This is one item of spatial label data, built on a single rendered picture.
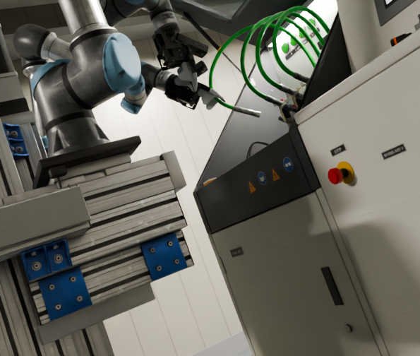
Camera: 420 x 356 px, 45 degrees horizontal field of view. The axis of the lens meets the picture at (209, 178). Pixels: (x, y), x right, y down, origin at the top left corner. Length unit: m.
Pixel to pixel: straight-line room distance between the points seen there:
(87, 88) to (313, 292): 0.78
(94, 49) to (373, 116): 0.60
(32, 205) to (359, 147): 0.67
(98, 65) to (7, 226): 0.39
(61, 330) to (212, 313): 2.41
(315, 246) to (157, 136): 2.45
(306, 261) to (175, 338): 2.17
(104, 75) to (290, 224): 0.63
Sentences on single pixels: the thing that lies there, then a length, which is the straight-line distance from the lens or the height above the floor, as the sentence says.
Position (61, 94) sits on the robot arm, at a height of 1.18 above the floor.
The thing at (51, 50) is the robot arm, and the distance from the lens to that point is 1.79.
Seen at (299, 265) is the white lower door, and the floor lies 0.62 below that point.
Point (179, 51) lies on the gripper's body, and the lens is 1.59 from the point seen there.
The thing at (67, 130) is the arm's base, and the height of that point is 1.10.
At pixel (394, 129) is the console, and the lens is 1.05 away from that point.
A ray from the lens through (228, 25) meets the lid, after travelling 2.15.
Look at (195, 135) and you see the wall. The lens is 3.75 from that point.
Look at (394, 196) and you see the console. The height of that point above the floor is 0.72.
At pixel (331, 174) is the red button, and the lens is 1.14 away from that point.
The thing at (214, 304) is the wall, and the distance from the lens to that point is 3.56.
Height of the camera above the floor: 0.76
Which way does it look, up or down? 7 degrees up
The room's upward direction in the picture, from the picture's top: 21 degrees counter-clockwise
